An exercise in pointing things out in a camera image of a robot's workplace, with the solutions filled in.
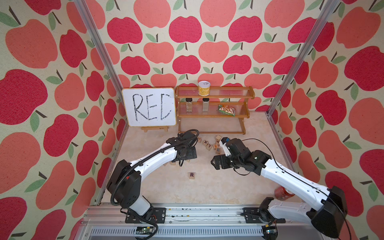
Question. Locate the red soda can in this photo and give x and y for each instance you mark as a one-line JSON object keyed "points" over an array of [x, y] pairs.
{"points": [[283, 194]]}

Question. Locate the wooden whiteboard easel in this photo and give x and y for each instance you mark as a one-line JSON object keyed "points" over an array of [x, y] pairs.
{"points": [[146, 129]]}

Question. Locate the wooden two-tier shelf rack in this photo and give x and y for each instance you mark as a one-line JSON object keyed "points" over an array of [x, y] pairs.
{"points": [[236, 97]]}

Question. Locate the snack packet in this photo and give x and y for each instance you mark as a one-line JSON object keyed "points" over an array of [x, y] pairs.
{"points": [[227, 110]]}

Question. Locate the yellow tin can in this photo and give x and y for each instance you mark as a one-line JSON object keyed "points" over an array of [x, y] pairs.
{"points": [[204, 88]]}

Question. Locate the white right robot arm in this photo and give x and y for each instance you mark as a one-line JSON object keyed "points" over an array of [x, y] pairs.
{"points": [[324, 208]]}

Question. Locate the whiteboard with RED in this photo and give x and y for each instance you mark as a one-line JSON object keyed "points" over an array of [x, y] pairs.
{"points": [[150, 107]]}

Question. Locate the aluminium corner post right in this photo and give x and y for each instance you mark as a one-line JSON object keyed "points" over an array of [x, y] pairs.
{"points": [[325, 14]]}

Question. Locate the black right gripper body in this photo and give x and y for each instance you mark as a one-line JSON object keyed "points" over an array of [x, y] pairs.
{"points": [[227, 161]]}

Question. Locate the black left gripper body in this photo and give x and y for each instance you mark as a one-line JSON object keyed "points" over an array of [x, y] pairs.
{"points": [[191, 153]]}

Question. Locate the spice jar left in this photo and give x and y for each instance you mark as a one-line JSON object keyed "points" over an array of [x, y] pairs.
{"points": [[189, 105]]}

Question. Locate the aluminium corner post left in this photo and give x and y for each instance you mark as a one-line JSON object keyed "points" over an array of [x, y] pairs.
{"points": [[93, 31]]}

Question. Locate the wooden block purple R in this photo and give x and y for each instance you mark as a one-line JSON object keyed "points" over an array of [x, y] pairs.
{"points": [[192, 175]]}

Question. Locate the spice jar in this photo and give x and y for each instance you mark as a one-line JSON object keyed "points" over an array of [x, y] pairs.
{"points": [[205, 105], [189, 105]]}

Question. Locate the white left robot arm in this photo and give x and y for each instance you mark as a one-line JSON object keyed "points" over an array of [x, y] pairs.
{"points": [[125, 182]]}

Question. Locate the aluminium corner post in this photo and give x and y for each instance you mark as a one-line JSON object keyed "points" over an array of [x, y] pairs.
{"points": [[93, 31], [325, 14]]}

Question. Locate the spice jar right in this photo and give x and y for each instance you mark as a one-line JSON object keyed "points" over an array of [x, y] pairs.
{"points": [[205, 105]]}

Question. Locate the aluminium front rail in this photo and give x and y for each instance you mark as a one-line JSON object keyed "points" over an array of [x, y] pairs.
{"points": [[189, 222]]}

